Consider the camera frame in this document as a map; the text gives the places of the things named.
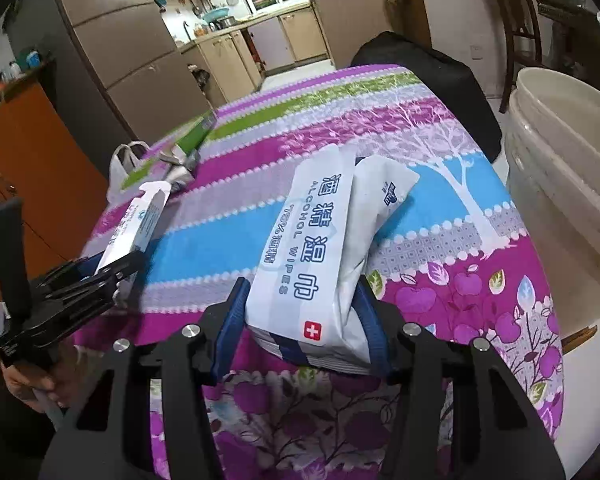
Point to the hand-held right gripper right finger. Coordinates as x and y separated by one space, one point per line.
375 330

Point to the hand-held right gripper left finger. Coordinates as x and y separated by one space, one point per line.
230 320

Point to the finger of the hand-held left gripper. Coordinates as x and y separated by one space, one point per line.
100 294
125 262

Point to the white and blue carton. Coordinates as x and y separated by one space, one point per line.
135 225

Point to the large white wet wipes packet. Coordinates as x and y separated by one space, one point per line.
305 240

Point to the white plastic bucket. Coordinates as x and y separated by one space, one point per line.
555 185

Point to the person's left hand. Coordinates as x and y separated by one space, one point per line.
25 385

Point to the white plastic bag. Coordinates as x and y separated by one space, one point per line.
125 170

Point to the crumpled silver wrapper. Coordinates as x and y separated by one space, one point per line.
182 175

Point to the purple patterned tablecloth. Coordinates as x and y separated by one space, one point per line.
430 210

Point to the orange wooden cabinet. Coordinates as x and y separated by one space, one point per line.
30 160

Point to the small white tissue packet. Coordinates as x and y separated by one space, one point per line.
385 185

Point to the beige refrigerator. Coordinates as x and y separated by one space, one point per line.
130 60

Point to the black cloth bag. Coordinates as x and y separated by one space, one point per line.
430 80

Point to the blue plastic basin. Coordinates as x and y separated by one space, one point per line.
216 14

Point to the beige kitchen base cabinets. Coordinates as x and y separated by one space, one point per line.
300 35

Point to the dark wooden chair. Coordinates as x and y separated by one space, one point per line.
522 25

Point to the dark wooden sideboard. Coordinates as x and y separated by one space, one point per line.
570 30

